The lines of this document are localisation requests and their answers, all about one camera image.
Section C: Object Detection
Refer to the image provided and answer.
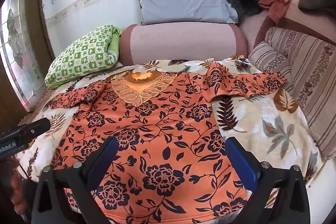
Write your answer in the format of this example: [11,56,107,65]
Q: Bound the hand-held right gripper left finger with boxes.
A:
[31,137,120,224]

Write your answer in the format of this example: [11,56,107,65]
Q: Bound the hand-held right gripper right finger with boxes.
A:
[225,137,311,224]

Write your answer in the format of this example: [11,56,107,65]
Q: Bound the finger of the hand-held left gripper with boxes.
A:
[20,118,52,136]

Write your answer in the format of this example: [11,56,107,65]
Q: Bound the orange floral shirt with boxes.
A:
[50,60,288,224]

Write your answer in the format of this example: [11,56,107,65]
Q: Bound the person's left hand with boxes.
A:
[0,158,28,216]

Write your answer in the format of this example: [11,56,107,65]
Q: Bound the leaf printed blanket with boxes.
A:
[16,55,326,216]

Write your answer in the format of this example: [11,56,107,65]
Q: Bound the green checkered pillow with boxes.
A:
[45,25,124,89]

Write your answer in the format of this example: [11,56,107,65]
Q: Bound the small striped cushion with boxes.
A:
[248,41,292,83]

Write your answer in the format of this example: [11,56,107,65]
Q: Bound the large striped floral cushion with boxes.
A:
[264,27,336,160]

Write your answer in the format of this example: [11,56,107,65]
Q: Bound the pink bolster cushion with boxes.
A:
[118,22,248,66]

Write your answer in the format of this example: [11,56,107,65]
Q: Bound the pink brown sofa backrest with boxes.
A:
[239,0,336,51]

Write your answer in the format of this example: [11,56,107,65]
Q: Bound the brown wooden window frame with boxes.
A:
[0,0,55,125]

